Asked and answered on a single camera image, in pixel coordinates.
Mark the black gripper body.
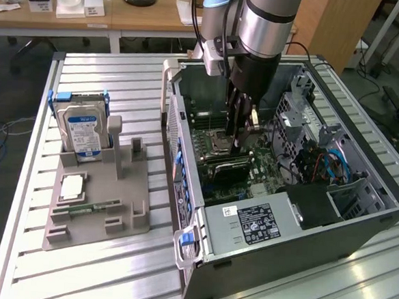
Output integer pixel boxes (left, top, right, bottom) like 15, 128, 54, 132
228, 50, 282, 102

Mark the metal CPU socket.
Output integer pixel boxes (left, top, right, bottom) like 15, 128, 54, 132
209, 128, 236, 156

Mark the perforated metal disk bay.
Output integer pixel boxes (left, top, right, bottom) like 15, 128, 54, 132
273, 89, 327, 161

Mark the green RAM stick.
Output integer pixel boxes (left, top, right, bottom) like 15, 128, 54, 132
201, 152, 254, 169
65, 198, 121, 220

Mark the green motherboard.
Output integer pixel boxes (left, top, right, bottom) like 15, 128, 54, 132
181, 106, 294, 211

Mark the silver chipset heatsink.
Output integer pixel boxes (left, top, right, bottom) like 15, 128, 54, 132
249, 184, 275, 200

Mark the white paper sheet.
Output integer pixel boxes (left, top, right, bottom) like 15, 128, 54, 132
175, 0, 206, 28

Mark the wooden cabinet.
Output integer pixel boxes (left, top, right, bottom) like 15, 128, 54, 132
285, 0, 385, 78

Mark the black plastic cover box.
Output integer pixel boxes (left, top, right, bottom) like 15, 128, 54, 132
281, 180, 348, 233

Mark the gray power supply unit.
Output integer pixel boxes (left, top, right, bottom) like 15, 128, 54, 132
199, 186, 307, 264

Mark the wooden desk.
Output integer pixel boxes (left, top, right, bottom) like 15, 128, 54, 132
0, 0, 300, 57

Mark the black open PC case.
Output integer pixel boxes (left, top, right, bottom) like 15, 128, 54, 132
146, 49, 399, 299

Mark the hard disk in blue carrier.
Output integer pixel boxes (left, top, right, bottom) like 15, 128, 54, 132
42, 89, 112, 167

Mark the white box with label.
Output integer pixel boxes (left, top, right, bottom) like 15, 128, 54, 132
82, 0, 107, 20

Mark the silver CPU chip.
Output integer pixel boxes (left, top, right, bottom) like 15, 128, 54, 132
59, 175, 85, 202

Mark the gray plastic parts rack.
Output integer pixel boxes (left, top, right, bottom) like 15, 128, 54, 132
41, 110, 165, 259

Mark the white box with round dish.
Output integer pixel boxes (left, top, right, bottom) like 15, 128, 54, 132
54, 0, 87, 22

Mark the black chair base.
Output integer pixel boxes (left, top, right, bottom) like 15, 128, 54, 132
5, 34, 59, 77

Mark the white paper card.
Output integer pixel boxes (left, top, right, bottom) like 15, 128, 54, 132
0, 1, 22, 14

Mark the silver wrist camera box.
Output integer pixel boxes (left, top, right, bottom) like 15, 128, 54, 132
202, 35, 234, 79

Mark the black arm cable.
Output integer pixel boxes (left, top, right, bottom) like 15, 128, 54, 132
187, 0, 211, 51

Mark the blue data wire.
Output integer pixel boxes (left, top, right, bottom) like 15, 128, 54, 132
322, 147, 353, 186

